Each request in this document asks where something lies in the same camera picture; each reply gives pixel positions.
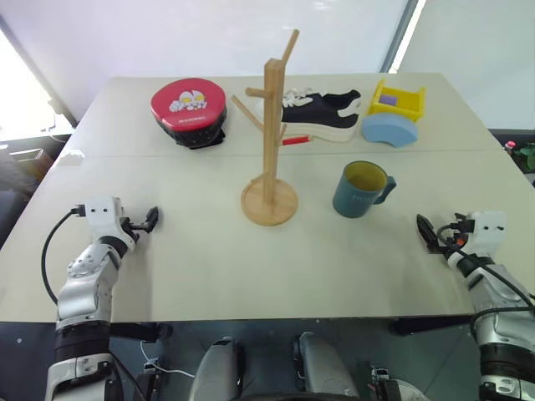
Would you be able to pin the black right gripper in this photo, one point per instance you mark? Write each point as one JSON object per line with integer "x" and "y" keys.
{"x": 453, "y": 239}

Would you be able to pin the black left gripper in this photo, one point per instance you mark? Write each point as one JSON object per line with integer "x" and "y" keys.
{"x": 130, "y": 226}

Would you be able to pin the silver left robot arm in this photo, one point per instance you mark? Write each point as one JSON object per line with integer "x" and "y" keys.
{"x": 83, "y": 284}

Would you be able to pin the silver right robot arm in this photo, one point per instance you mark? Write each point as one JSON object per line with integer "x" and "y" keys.
{"x": 497, "y": 301}

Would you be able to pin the wooden mug tree stand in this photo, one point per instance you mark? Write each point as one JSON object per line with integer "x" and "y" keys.
{"x": 271, "y": 175}

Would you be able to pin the blue mug with yellow inside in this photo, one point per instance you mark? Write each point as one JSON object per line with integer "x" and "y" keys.
{"x": 359, "y": 194}

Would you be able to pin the small white object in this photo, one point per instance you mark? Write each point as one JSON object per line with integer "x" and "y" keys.
{"x": 71, "y": 157}

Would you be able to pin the light blue foam arch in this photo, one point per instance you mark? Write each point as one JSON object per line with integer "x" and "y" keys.
{"x": 388, "y": 130}

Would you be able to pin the red and black boxing pad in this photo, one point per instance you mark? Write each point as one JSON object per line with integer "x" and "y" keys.
{"x": 189, "y": 113}

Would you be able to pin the red knob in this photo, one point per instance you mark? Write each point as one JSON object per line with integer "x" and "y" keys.
{"x": 510, "y": 145}

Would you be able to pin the green object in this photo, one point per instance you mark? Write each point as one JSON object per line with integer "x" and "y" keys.
{"x": 527, "y": 153}

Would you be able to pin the yellow plastic box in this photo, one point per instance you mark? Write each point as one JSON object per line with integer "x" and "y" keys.
{"x": 414, "y": 104}

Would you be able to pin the cardboard box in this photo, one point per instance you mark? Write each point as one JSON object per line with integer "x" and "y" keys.
{"x": 31, "y": 160}

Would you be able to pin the purple block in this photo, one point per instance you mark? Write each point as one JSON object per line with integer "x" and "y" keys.
{"x": 388, "y": 100}

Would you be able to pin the black and white sneaker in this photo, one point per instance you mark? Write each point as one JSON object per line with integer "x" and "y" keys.
{"x": 322, "y": 110}

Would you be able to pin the grey rounded robot leg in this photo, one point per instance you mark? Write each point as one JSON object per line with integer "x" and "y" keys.
{"x": 217, "y": 369}
{"x": 324, "y": 367}

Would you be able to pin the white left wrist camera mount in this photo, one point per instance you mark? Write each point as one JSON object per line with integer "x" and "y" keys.
{"x": 102, "y": 214}

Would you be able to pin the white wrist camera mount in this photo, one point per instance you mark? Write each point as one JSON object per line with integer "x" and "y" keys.
{"x": 102, "y": 214}
{"x": 487, "y": 230}

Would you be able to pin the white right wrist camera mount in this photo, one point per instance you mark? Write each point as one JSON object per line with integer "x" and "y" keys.
{"x": 487, "y": 230}

